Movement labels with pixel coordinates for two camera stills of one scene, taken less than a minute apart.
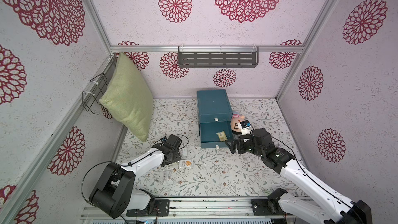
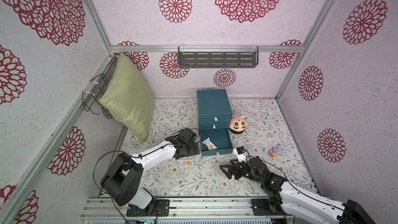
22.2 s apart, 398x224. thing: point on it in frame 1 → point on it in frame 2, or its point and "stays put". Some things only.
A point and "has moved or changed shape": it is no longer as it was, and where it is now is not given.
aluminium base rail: x=215 y=208 stays put
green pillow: x=128 y=99 stays put
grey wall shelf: x=214 y=57 stays put
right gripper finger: x=233 y=145 → x=233 y=169
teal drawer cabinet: x=215 y=115 has moved or changed shape
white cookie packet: x=186 y=163 stays put
